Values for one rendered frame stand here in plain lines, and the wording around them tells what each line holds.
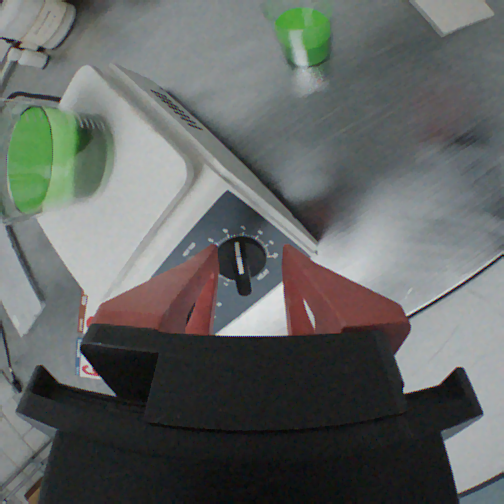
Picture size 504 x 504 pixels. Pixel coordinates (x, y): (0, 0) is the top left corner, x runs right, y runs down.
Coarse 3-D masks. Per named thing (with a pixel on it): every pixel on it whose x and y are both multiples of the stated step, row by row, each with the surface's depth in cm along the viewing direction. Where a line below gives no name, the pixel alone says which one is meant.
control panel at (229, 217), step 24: (216, 216) 14; (240, 216) 14; (192, 240) 15; (216, 240) 15; (264, 240) 16; (288, 240) 16; (168, 264) 16; (264, 288) 18; (216, 312) 19; (240, 312) 19
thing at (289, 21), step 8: (296, 8) 12; (304, 8) 12; (280, 16) 13; (288, 16) 13; (296, 16) 13; (304, 16) 12; (312, 16) 12; (320, 16) 12; (280, 24) 13; (288, 24) 13; (296, 24) 13; (304, 24) 13; (312, 24) 12; (320, 24) 12
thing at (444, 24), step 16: (416, 0) 11; (432, 0) 10; (448, 0) 10; (464, 0) 9; (480, 0) 8; (432, 16) 11; (448, 16) 10; (464, 16) 10; (480, 16) 9; (448, 32) 11
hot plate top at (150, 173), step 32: (64, 96) 12; (96, 96) 12; (128, 128) 12; (160, 128) 12; (128, 160) 12; (160, 160) 12; (128, 192) 13; (160, 192) 12; (64, 224) 15; (96, 224) 14; (128, 224) 13; (64, 256) 16; (96, 256) 14; (128, 256) 14; (96, 288) 15
